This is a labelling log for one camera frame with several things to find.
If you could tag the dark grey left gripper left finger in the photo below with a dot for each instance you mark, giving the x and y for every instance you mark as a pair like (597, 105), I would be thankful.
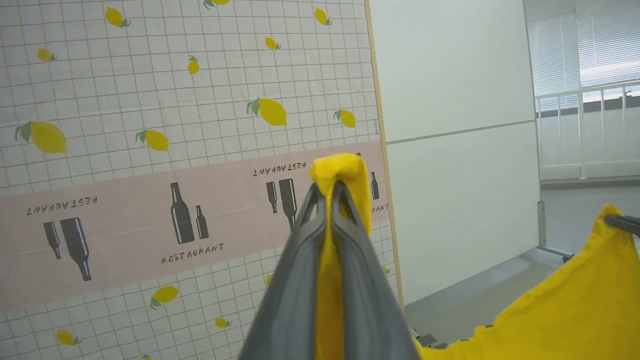
(295, 280)

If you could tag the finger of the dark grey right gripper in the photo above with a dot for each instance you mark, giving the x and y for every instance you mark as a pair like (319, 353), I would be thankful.
(625, 224)

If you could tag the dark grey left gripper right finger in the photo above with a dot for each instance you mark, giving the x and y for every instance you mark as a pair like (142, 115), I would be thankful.
(365, 290)

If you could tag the yellow garment with white patch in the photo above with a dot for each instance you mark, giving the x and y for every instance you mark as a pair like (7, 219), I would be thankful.
(575, 310)

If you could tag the grey metal partition leg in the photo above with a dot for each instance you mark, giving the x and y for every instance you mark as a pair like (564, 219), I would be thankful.
(541, 225)

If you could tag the white railing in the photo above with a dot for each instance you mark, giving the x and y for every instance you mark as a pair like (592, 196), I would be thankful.
(581, 135)

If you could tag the white window blinds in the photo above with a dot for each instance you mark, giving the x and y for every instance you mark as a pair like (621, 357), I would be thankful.
(555, 50)

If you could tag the white partition board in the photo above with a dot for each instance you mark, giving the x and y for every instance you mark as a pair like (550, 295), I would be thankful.
(450, 100)

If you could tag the lemon print tablecloth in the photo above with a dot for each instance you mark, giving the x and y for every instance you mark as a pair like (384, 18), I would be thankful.
(125, 100)

